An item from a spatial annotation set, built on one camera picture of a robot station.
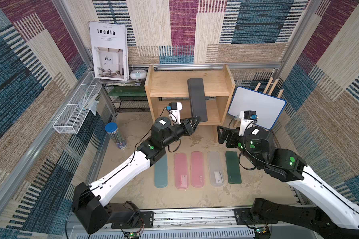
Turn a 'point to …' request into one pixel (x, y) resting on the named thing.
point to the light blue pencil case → (161, 172)
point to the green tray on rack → (128, 91)
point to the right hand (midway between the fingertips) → (226, 127)
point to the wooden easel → (266, 90)
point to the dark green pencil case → (233, 168)
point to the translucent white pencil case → (216, 172)
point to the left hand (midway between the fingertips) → (198, 118)
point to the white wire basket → (72, 117)
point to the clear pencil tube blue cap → (111, 129)
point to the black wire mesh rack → (129, 104)
